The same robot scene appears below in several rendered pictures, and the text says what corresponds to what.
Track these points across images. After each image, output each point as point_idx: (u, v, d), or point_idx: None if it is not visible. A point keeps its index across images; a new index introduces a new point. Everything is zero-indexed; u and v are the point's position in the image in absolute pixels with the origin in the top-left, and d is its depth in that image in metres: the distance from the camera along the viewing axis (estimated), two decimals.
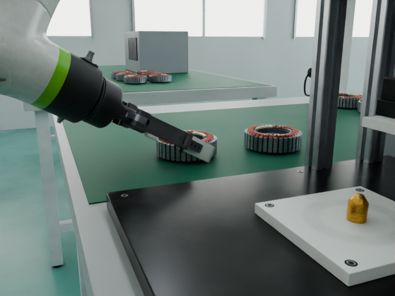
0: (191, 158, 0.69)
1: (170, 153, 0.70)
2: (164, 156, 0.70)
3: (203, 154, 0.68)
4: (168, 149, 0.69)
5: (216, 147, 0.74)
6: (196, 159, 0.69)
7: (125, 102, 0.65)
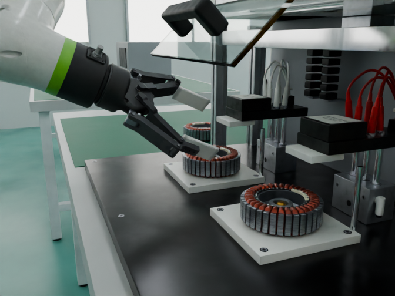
0: (210, 174, 0.73)
1: (191, 167, 0.74)
2: (186, 170, 0.74)
3: (203, 154, 0.69)
4: (190, 163, 0.73)
5: (240, 164, 0.76)
6: (214, 175, 0.72)
7: (141, 87, 0.67)
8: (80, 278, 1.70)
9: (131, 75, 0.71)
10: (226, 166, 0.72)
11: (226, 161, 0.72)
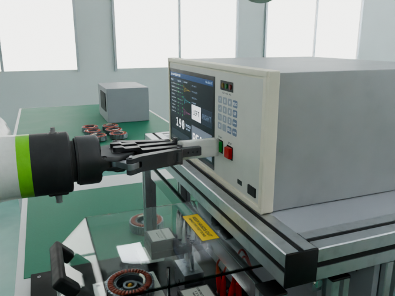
0: None
1: None
2: None
3: (204, 143, 0.69)
4: None
5: (153, 293, 0.92)
6: None
7: None
8: None
9: (124, 168, 0.58)
10: None
11: None
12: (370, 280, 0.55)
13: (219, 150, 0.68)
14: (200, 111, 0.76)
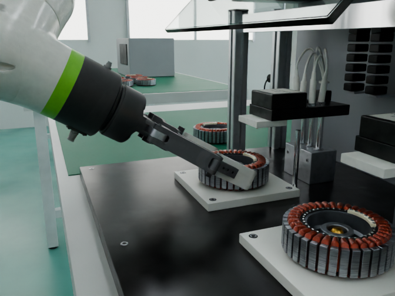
0: (233, 186, 0.59)
1: (210, 178, 0.60)
2: (203, 180, 0.61)
3: (205, 147, 0.69)
4: None
5: (268, 174, 0.62)
6: (239, 187, 0.58)
7: (144, 140, 0.56)
8: None
9: (149, 134, 0.51)
10: None
11: (253, 170, 0.58)
12: None
13: None
14: None
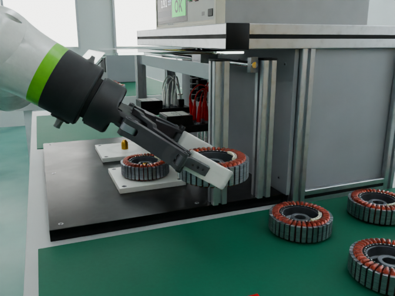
0: (204, 182, 0.59)
1: (184, 173, 0.60)
2: (178, 175, 0.61)
3: None
4: None
5: (246, 174, 0.61)
6: (208, 185, 0.58)
7: None
8: None
9: (121, 126, 0.54)
10: None
11: None
12: (293, 66, 0.77)
13: None
14: None
